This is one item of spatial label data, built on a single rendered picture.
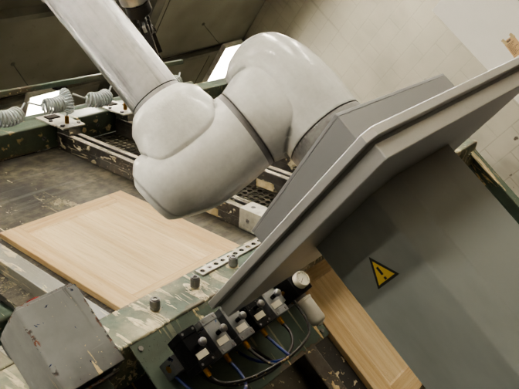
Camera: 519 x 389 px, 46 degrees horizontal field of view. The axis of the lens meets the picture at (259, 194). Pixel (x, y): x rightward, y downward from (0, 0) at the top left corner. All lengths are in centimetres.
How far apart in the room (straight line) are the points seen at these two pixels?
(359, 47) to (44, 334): 682
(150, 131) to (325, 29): 692
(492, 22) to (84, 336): 458
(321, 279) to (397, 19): 549
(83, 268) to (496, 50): 420
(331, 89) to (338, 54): 680
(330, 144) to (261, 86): 22
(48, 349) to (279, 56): 62
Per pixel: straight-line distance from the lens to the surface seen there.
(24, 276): 165
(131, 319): 144
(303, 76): 105
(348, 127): 85
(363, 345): 208
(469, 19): 538
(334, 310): 207
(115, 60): 112
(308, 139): 102
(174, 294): 151
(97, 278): 165
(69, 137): 249
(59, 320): 112
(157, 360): 138
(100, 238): 184
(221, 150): 103
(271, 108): 103
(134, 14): 189
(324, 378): 187
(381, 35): 747
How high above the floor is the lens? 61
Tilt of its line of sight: 13 degrees up
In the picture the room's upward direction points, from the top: 38 degrees counter-clockwise
